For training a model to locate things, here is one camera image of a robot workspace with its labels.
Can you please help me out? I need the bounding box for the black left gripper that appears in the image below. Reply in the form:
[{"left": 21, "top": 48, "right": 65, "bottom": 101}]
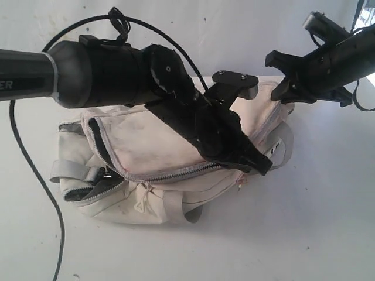
[{"left": 145, "top": 94, "right": 272, "bottom": 176}]

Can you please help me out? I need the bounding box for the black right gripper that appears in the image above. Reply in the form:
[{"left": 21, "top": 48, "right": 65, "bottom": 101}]
[{"left": 264, "top": 29, "right": 374, "bottom": 106}]

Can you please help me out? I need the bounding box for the white fabric backpack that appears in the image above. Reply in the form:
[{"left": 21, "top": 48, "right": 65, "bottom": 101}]
[{"left": 49, "top": 80, "right": 295, "bottom": 226}]

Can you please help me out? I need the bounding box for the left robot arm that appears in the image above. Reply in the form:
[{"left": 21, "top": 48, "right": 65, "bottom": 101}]
[{"left": 1, "top": 35, "right": 272, "bottom": 174}]

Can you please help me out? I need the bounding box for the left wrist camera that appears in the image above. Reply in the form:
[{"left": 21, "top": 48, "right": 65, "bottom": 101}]
[{"left": 204, "top": 70, "right": 259, "bottom": 108}]

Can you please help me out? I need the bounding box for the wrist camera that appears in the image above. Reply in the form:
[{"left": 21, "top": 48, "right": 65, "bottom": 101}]
[
  {"left": 204, "top": 70, "right": 259, "bottom": 108},
  {"left": 302, "top": 12, "right": 350, "bottom": 47}
]

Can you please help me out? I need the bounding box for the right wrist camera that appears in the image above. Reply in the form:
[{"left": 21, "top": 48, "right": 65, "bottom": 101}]
[{"left": 302, "top": 12, "right": 350, "bottom": 47}]

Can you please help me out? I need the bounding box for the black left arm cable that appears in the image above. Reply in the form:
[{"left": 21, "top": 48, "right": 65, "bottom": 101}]
[{"left": 8, "top": 8, "right": 212, "bottom": 281}]

